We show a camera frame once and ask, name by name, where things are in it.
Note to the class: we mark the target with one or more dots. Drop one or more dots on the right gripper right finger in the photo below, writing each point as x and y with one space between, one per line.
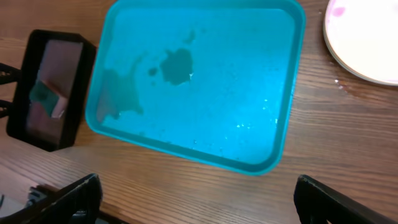
317 203

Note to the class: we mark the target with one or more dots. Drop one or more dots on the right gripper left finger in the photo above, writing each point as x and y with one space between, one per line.
78 202

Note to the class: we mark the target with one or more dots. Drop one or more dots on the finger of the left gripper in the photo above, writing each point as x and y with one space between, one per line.
5 108
9 74

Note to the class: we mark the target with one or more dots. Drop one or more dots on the green sponge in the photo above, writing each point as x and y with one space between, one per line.
53 102

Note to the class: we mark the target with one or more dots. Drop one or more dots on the white plate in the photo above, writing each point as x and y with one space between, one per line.
361 35

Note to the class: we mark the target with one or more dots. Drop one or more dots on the black rectangular tray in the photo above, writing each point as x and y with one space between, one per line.
66 61

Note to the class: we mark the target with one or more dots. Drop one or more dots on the teal plastic tray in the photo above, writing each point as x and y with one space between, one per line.
209 81

